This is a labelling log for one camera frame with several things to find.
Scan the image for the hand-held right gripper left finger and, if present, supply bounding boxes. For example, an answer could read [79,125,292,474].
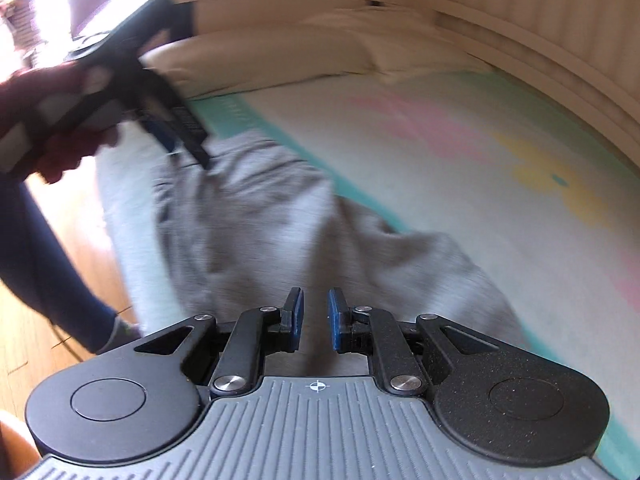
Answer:
[132,287,306,396]

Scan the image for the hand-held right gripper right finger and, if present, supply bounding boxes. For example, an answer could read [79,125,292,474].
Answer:
[326,287,501,396]

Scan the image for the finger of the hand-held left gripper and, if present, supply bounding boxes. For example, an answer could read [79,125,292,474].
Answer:
[127,65,213,170]
[139,110,183,157]

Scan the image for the grey pants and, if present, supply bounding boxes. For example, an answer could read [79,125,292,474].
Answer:
[150,127,526,378]

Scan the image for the person's left hand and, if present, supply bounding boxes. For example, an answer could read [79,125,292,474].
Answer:
[0,62,122,186]

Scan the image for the cream pillow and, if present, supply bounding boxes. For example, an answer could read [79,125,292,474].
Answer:
[142,27,377,102]
[300,10,496,82]

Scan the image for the person's blue trouser leg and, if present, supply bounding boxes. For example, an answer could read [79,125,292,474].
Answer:
[0,180,120,356]

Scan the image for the floral pastel blanket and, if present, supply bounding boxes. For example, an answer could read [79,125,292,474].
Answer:
[95,67,640,471]

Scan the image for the cream ribbed bed headboard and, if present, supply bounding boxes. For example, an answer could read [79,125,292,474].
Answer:
[167,0,640,161]

